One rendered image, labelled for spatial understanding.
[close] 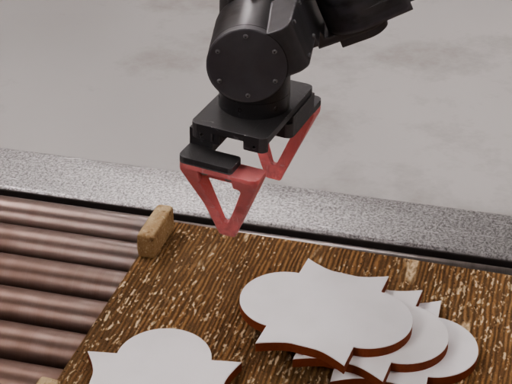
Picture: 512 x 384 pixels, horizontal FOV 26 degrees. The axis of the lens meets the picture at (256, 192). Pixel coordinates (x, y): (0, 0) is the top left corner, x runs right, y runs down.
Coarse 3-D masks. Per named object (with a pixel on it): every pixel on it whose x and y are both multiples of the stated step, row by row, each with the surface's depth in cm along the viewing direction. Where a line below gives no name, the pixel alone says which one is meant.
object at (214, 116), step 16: (288, 80) 87; (224, 96) 87; (272, 96) 86; (288, 96) 88; (304, 96) 91; (208, 112) 88; (224, 112) 88; (240, 112) 87; (256, 112) 87; (272, 112) 87; (288, 112) 88; (208, 128) 86; (224, 128) 86; (240, 128) 86; (256, 128) 86; (272, 128) 86; (256, 144) 85
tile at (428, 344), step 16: (416, 304) 97; (416, 320) 95; (432, 320) 95; (416, 336) 94; (432, 336) 94; (448, 336) 94; (400, 352) 92; (416, 352) 92; (432, 352) 92; (352, 368) 91; (368, 368) 90; (384, 368) 90; (400, 368) 91; (416, 368) 91
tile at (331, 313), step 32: (256, 288) 98; (288, 288) 98; (320, 288) 98; (352, 288) 98; (384, 288) 98; (256, 320) 94; (288, 320) 94; (320, 320) 94; (352, 320) 94; (384, 320) 94; (320, 352) 90; (352, 352) 91; (384, 352) 91
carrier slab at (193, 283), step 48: (192, 240) 109; (240, 240) 109; (288, 240) 109; (144, 288) 103; (192, 288) 103; (240, 288) 103; (432, 288) 103; (480, 288) 103; (96, 336) 97; (240, 336) 97; (480, 336) 97
